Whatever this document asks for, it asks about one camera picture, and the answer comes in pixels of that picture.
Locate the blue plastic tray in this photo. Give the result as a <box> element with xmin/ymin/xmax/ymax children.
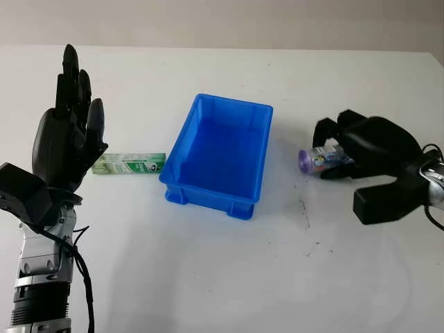
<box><xmin>158</xmin><ymin>92</ymin><xmax>274</xmax><ymax>221</ymax></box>

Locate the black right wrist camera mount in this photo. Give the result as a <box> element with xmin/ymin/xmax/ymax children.
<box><xmin>352</xmin><ymin>162</ymin><xmax>431</xmax><ymax>226</ymax></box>

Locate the green toothpaste box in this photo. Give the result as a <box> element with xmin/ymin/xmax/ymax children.
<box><xmin>92</xmin><ymin>151</ymin><xmax>167</xmax><ymax>176</ymax></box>

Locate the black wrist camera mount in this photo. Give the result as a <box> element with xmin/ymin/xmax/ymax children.
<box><xmin>352</xmin><ymin>162</ymin><xmax>431</xmax><ymax>226</ymax></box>
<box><xmin>0</xmin><ymin>162</ymin><xmax>53</xmax><ymax>226</ymax></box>

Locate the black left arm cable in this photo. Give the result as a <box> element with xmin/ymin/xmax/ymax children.
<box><xmin>31</xmin><ymin>221</ymin><xmax>96</xmax><ymax>333</ymax></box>

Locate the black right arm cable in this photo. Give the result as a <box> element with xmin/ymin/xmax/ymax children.
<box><xmin>421</xmin><ymin>143</ymin><xmax>444</xmax><ymax>230</ymax></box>

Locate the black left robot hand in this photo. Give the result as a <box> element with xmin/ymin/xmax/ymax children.
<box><xmin>31</xmin><ymin>44</ymin><xmax>110</xmax><ymax>204</ymax></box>

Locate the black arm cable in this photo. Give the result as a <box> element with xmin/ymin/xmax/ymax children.
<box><xmin>31</xmin><ymin>221</ymin><xmax>96</xmax><ymax>333</ymax></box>
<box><xmin>421</xmin><ymin>143</ymin><xmax>444</xmax><ymax>230</ymax></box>

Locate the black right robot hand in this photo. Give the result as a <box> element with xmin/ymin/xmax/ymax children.
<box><xmin>311</xmin><ymin>109</ymin><xmax>426</xmax><ymax>181</ymax></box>

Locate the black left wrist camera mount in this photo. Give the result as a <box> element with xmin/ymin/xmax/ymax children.
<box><xmin>0</xmin><ymin>162</ymin><xmax>53</xmax><ymax>226</ymax></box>

